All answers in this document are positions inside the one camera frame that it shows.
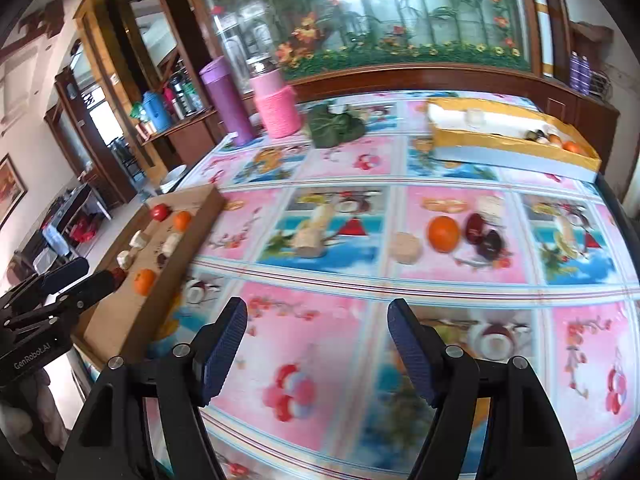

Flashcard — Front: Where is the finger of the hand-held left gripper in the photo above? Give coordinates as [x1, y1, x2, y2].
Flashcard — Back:
[0, 257, 90, 313]
[7, 271, 117, 331]

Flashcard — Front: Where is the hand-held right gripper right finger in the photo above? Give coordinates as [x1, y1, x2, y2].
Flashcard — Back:
[387, 298, 576, 480]

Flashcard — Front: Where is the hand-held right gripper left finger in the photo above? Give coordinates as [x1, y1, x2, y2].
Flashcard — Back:
[57, 296, 249, 480]

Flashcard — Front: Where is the cardboard box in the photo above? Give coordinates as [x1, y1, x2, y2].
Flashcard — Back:
[70, 184, 226, 368]

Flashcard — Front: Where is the fruit print tablecloth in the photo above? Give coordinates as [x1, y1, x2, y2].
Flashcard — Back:
[75, 90, 640, 480]

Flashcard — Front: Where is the framed picture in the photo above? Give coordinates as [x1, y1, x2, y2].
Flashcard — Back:
[0, 155, 28, 231]

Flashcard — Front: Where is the round beige rice cake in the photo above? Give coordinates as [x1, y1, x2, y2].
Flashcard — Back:
[390, 232, 423, 264]

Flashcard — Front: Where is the beige rice cake block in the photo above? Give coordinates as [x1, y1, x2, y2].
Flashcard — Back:
[476, 195, 506, 223]

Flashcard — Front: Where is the blue thermos jug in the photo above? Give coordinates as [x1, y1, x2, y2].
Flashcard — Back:
[141, 91, 172, 132]

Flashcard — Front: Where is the wooden shelf unit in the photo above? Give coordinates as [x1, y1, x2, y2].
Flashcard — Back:
[75, 0, 221, 201]

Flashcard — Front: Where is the yellow taped white box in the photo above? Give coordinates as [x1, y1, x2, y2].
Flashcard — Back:
[426, 98, 603, 184]

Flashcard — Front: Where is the purple bottle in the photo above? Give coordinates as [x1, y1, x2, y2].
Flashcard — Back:
[199, 57, 256, 147]

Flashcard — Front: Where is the green leaf bundle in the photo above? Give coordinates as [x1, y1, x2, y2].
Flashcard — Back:
[306, 105, 366, 149]

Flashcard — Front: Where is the pink knitted jar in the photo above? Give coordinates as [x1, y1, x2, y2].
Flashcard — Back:
[246, 56, 303, 139]

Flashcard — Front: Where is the flower glass panel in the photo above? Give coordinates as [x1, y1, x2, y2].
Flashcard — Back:
[175, 0, 536, 78]

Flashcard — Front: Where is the white yellow striped roll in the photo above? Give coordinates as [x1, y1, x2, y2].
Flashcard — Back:
[525, 0, 556, 78]

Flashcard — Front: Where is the wire rack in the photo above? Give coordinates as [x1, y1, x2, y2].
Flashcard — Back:
[590, 70, 613, 103]

